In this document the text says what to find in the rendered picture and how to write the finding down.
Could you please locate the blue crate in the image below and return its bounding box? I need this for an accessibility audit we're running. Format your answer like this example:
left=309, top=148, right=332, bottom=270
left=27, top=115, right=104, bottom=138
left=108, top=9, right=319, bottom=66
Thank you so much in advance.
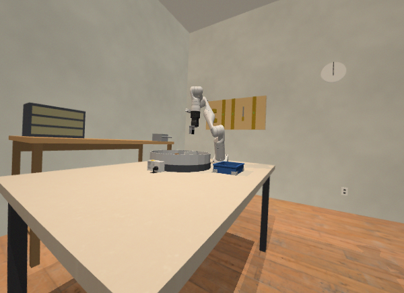
left=213, top=161, right=244, bottom=175

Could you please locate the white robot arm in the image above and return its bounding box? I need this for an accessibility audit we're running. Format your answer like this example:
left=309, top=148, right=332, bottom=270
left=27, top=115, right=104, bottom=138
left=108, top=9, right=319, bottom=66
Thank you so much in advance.
left=190, top=86, right=226, bottom=161

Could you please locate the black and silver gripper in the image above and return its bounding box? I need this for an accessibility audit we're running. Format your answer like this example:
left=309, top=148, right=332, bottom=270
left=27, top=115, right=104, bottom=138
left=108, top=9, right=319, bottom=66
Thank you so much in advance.
left=185, top=104, right=200, bottom=134

